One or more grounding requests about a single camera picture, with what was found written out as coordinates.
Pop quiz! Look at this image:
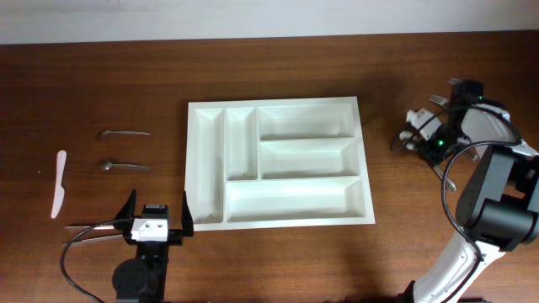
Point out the white cutlery organizer tray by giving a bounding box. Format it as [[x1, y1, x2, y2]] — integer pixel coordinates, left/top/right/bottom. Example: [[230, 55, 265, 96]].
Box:
[[184, 97, 375, 231]]

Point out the white plastic knife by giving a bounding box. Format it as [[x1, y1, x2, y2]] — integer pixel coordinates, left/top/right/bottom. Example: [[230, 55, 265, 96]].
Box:
[[51, 150, 67, 219]]

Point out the upper metal table knife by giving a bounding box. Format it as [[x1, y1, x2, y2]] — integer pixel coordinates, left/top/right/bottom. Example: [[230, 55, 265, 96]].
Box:
[[64, 225, 115, 231]]

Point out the lower left metal teaspoon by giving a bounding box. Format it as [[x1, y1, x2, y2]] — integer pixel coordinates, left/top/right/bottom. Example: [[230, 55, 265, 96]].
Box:
[[98, 161, 150, 172]]

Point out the metal table knife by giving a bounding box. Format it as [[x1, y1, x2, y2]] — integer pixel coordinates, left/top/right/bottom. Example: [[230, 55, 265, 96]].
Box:
[[64, 225, 115, 231], [72, 234, 123, 245]]

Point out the metal fork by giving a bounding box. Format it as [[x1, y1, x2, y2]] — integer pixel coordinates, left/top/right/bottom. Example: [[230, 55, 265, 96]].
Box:
[[430, 95, 449, 108], [448, 77, 461, 85]]

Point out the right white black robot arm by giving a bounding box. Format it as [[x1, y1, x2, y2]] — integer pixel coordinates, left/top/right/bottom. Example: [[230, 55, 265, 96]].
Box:
[[391, 79, 538, 303]]

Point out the metal teaspoon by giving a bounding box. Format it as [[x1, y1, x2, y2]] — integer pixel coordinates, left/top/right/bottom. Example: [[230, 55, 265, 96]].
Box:
[[99, 130, 151, 137], [98, 161, 150, 172]]

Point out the upper left metal teaspoon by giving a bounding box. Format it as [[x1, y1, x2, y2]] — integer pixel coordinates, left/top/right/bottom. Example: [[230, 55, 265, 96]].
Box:
[[99, 130, 151, 137]]

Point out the lower metal table knife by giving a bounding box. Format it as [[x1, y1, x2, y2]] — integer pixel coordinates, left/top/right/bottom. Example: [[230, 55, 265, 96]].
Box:
[[72, 234, 123, 245]]

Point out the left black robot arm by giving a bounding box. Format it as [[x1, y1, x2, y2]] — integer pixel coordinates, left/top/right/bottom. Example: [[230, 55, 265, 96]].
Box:
[[112, 190, 194, 303]]

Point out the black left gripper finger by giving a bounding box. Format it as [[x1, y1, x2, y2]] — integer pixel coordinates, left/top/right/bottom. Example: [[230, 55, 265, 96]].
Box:
[[113, 189, 136, 231], [181, 192, 194, 237]]

